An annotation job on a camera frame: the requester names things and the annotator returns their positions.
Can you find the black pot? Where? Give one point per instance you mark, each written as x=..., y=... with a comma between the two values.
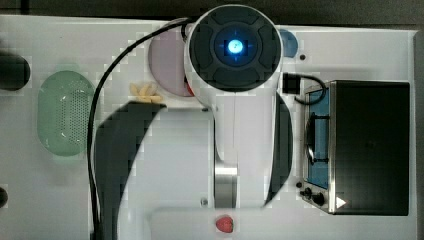
x=14, y=72

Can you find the large red strawberry toy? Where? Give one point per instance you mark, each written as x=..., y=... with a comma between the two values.
x=224, y=224

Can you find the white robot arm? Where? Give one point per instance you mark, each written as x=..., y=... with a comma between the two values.
x=233, y=61

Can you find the red ketchup bottle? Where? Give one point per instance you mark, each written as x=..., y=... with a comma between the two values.
x=189, y=88

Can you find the pale purple plate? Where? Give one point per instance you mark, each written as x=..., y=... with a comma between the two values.
x=166, y=61

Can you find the blue cup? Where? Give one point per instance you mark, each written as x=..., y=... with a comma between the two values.
x=290, y=43

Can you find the blue oven door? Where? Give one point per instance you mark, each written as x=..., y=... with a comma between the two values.
x=317, y=142

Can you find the black toaster oven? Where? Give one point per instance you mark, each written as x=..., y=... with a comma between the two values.
x=368, y=149

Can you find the dark grey cup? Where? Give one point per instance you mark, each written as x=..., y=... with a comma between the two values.
x=3, y=197

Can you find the green perforated colander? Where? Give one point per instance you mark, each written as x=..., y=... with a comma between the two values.
x=64, y=103

